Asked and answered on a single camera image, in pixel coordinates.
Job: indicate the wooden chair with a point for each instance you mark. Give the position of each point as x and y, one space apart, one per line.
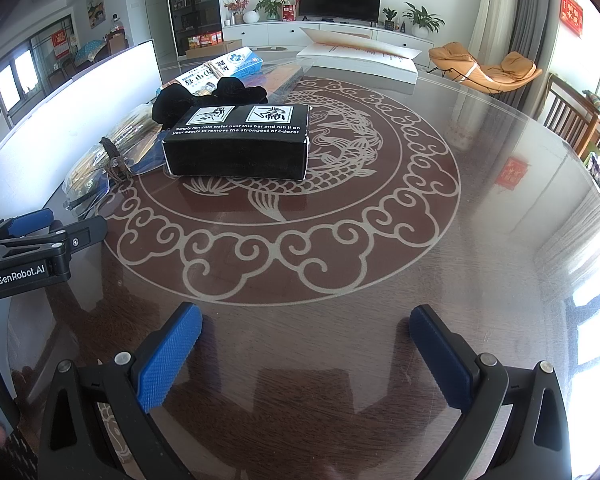
572 115

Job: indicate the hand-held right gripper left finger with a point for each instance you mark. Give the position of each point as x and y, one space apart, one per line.
170 355

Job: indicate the black printed cardboard box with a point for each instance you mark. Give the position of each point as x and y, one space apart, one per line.
235 147

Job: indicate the large green potted plant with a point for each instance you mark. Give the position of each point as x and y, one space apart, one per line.
424 17

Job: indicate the leafy green potted plant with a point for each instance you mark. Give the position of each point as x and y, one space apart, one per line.
271 6

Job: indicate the red flowers in vase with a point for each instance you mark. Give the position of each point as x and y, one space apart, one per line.
237 7

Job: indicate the blue patterned cloth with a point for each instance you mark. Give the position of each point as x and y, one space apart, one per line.
89 51

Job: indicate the red gift box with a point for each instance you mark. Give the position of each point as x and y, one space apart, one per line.
288 12

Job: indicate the blue and white box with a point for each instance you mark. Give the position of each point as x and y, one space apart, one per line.
244 60

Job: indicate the phone case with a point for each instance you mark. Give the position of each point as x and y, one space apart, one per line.
287 80

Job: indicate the grey curtain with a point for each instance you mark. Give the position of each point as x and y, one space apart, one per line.
532 30

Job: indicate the large water bottle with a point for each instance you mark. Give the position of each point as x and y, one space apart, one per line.
118 25

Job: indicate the dark glass display cabinet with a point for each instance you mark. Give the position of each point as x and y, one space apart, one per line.
192 5

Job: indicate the red door poster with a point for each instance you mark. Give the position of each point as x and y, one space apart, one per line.
60 44

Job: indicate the cream curtain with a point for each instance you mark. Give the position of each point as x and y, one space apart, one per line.
492 15

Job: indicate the framed wall painting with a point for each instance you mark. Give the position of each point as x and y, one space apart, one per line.
95 8

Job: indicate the clear plastic packet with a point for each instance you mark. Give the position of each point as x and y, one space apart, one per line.
87 175
137 132

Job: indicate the black cloth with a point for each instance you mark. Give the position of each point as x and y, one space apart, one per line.
180 100

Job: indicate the large white box with flap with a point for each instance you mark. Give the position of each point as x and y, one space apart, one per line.
365 60

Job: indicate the brown cardboard box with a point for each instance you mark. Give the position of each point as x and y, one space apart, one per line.
212 49

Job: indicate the white television cabinet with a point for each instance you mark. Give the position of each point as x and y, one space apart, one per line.
280 32

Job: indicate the red wall hanging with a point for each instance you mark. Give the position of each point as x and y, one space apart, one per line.
572 12

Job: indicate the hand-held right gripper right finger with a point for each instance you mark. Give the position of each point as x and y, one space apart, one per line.
440 360

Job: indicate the orange lounge chair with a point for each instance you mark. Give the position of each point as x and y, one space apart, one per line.
500 70

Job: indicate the small green potted plant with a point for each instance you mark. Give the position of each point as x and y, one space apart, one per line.
389 17

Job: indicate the orange packets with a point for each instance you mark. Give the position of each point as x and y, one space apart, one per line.
206 39

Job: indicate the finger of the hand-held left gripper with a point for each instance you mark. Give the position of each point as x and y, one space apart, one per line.
30 222
85 232

